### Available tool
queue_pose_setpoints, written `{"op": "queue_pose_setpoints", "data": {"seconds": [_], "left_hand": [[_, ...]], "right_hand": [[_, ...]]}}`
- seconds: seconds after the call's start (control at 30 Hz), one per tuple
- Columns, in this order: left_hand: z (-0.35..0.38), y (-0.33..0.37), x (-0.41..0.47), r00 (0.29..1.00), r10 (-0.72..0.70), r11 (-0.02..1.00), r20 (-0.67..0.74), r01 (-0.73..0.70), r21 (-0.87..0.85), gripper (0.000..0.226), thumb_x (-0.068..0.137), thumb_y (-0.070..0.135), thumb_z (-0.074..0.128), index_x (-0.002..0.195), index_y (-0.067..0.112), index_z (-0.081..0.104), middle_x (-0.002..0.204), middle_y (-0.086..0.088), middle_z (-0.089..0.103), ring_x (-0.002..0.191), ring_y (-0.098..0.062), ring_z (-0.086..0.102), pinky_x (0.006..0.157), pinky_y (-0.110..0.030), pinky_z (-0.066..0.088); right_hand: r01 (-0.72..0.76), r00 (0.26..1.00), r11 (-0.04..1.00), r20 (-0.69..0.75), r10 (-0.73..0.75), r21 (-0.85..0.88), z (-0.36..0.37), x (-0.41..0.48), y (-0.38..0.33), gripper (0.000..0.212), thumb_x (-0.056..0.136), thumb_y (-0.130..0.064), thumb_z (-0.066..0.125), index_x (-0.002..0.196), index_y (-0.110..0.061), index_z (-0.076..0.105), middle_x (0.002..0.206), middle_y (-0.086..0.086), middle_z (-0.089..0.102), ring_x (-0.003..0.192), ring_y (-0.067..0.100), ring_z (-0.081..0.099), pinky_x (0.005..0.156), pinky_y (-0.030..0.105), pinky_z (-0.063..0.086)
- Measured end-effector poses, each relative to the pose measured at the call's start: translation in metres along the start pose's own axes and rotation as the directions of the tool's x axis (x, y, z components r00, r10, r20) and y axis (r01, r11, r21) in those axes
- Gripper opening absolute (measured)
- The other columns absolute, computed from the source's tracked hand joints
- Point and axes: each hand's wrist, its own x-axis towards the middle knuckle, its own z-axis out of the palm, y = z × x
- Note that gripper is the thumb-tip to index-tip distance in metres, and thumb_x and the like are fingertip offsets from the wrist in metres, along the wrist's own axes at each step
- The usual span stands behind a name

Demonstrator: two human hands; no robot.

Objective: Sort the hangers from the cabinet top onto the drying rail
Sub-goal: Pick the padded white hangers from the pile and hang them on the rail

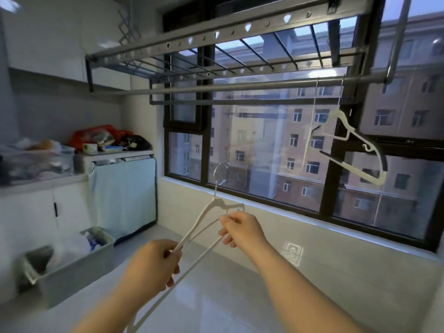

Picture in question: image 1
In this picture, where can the white laundry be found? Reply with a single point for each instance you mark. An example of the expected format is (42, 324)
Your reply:
(71, 251)

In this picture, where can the person's right thumb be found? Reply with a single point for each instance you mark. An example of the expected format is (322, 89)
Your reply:
(229, 226)

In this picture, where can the washing machine with blue cover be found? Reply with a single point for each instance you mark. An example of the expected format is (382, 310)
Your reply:
(121, 194)

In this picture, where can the person's left hand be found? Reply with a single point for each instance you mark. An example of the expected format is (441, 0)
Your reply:
(145, 267)

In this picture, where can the black framed window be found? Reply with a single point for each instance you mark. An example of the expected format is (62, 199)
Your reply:
(204, 117)

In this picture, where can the white upper cabinet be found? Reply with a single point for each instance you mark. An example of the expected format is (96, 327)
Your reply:
(52, 34)

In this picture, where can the black bag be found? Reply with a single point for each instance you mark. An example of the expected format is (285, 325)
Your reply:
(135, 142)

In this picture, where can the gray metal ceiling drying rack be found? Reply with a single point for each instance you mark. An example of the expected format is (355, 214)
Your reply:
(222, 38)

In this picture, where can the person's left forearm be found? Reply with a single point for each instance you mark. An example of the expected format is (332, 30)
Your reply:
(104, 312)

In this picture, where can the gray plastic laundry bin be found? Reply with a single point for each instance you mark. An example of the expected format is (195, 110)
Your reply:
(79, 270)

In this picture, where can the white and green box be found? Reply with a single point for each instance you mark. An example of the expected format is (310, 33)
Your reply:
(90, 148)

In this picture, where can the thin white clothes hanger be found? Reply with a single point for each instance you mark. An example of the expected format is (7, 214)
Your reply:
(308, 142)

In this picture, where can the person's right hand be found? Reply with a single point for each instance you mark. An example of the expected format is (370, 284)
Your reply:
(248, 232)

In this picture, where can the person's right forearm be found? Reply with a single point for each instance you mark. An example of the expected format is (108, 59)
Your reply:
(305, 294)

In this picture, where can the white lower cabinet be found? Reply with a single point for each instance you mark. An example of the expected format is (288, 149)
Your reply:
(31, 214)

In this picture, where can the beige apartment building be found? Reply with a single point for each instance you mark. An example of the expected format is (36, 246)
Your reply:
(263, 149)

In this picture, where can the white cabinet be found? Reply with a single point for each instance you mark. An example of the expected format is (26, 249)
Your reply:
(52, 34)
(31, 214)

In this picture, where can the white plastic clothes hanger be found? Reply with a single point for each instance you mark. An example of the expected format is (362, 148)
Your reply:
(367, 169)
(204, 223)

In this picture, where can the white wall socket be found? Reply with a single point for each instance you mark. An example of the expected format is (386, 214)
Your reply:
(291, 253)

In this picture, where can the clear plastic storage container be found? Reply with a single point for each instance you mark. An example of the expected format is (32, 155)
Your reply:
(34, 164)

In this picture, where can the person's left thumb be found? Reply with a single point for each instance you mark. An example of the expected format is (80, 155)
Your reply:
(166, 245)

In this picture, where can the red plastic bag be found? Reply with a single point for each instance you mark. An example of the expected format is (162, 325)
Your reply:
(92, 133)

